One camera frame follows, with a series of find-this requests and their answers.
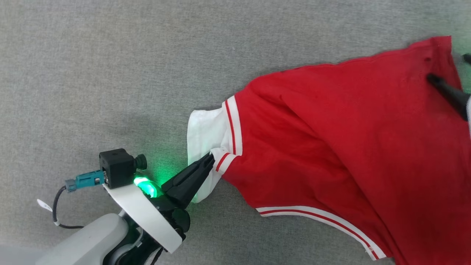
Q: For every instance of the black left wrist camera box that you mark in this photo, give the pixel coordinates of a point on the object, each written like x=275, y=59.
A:
x=116, y=167

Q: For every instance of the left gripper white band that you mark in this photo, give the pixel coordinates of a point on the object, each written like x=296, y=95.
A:
x=147, y=217

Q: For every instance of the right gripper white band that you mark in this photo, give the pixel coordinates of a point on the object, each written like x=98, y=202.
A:
x=469, y=117

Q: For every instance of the red and white jersey shirt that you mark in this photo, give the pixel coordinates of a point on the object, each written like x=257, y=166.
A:
x=349, y=147

